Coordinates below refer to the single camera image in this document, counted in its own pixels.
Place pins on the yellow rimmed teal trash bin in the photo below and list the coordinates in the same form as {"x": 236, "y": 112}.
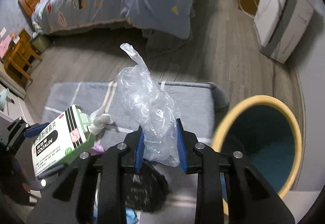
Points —
{"x": 266, "y": 131}

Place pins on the grey checked floor rug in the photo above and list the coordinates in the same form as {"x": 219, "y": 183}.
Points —
{"x": 160, "y": 193}

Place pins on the white tissue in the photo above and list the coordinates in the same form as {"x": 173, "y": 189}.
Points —
{"x": 99, "y": 119}

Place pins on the green storage box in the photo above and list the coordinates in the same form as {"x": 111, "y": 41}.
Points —
{"x": 41, "y": 43}

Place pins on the wooden stool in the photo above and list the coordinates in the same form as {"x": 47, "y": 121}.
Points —
{"x": 18, "y": 59}

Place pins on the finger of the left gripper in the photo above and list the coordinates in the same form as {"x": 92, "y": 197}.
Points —
{"x": 51, "y": 171}
{"x": 34, "y": 130}

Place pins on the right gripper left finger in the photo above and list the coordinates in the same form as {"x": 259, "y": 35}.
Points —
{"x": 92, "y": 181}

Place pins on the clear plastic bag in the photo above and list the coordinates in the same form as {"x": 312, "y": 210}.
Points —
{"x": 151, "y": 107}

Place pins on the white air purifier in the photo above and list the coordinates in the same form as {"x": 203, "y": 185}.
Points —
{"x": 280, "y": 25}

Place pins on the green white medicine box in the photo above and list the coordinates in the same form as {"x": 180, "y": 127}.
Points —
{"x": 62, "y": 140}

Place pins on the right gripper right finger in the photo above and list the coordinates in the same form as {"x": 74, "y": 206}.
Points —
{"x": 250, "y": 198}

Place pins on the purple wrapper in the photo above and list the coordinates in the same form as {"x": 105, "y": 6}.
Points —
{"x": 96, "y": 149}

